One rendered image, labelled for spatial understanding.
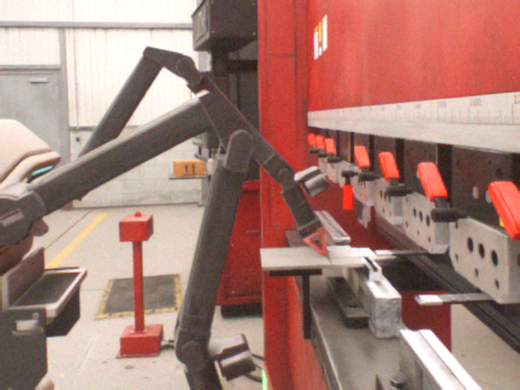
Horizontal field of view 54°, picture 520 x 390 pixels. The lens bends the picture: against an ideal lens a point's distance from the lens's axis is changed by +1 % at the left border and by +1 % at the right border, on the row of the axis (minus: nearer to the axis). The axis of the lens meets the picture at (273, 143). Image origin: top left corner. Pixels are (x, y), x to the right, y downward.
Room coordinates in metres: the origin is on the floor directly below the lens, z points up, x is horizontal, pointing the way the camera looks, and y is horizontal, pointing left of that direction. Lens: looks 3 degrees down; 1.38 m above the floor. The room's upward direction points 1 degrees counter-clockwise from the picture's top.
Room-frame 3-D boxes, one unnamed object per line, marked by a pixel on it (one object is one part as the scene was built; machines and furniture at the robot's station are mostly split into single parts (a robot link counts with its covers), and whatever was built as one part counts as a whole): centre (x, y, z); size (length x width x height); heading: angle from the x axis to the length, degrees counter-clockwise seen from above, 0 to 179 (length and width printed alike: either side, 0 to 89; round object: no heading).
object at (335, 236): (1.92, -0.21, 0.92); 0.50 x 0.06 x 0.10; 3
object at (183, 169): (3.46, 0.59, 1.04); 0.30 x 0.26 x 0.12; 8
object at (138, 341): (2.96, 0.83, 0.41); 0.25 x 0.20 x 0.83; 93
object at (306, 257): (1.36, -0.09, 1.00); 0.26 x 0.18 x 0.01; 93
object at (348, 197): (1.21, -0.18, 1.20); 0.04 x 0.02 x 0.10; 93
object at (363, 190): (1.20, -0.25, 1.26); 0.15 x 0.09 x 0.17; 3
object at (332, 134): (1.60, -0.22, 1.26); 0.15 x 0.09 x 0.17; 3
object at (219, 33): (2.60, 0.25, 1.53); 0.51 x 0.25 x 0.85; 18
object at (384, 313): (1.32, -0.24, 0.92); 0.39 x 0.06 x 0.10; 3
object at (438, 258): (1.37, -0.40, 1.01); 0.26 x 0.12 x 0.05; 93
